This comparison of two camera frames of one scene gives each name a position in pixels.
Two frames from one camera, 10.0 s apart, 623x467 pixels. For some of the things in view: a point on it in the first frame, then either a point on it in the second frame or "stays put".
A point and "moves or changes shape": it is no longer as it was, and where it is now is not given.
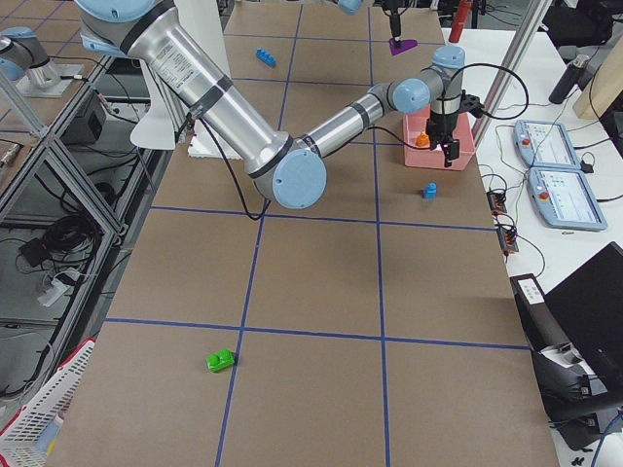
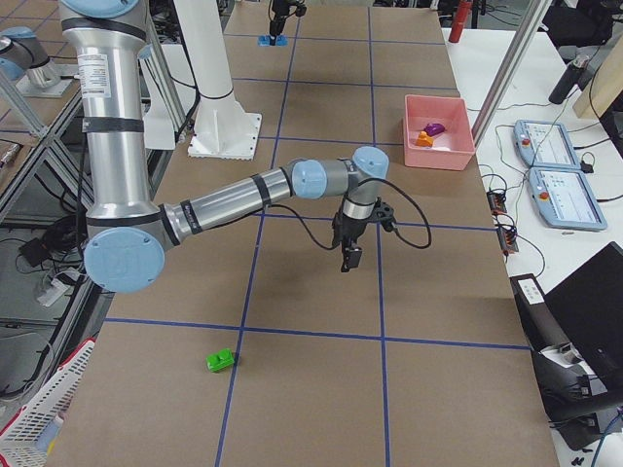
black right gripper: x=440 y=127 -> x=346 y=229
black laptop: x=588 y=307 stays put
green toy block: x=219 y=361 stays put
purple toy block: x=397 y=47 moves or changes shape
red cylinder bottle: x=460 y=17 stays put
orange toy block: x=422 y=140 stays put
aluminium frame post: x=531 y=20 stays put
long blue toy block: x=265 y=56 -> x=280 y=40
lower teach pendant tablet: x=565 y=198 stays put
